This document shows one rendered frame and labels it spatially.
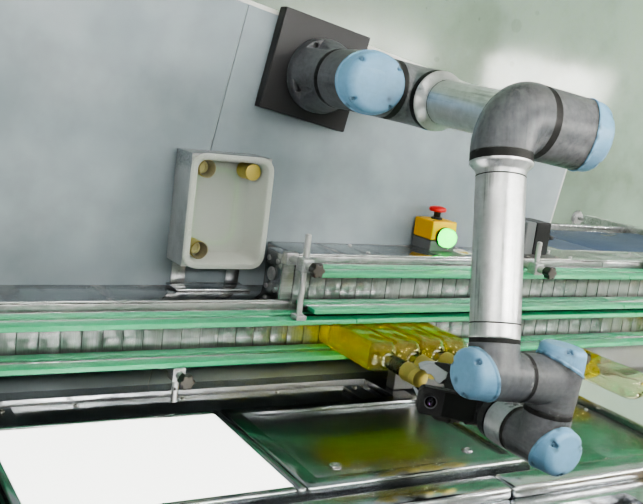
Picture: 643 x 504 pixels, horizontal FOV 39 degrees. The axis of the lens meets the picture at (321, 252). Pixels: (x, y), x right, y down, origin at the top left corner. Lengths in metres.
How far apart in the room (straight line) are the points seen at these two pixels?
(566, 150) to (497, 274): 0.24
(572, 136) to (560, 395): 0.39
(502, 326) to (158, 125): 0.81
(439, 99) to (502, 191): 0.40
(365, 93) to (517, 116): 0.41
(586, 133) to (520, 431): 0.46
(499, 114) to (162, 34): 0.71
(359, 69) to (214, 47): 0.31
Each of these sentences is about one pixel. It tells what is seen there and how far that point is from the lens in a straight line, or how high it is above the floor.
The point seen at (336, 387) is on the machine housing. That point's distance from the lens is 2.04.
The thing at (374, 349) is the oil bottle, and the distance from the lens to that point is 1.72.
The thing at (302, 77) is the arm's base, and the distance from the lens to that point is 1.82.
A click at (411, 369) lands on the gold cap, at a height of 1.18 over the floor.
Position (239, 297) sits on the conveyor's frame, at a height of 0.86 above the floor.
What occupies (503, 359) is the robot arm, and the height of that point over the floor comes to 1.51.
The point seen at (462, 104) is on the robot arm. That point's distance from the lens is 1.64.
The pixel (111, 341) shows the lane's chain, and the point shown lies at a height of 0.88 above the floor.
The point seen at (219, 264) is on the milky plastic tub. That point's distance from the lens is 1.79.
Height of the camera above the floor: 2.42
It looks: 57 degrees down
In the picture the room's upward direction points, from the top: 113 degrees clockwise
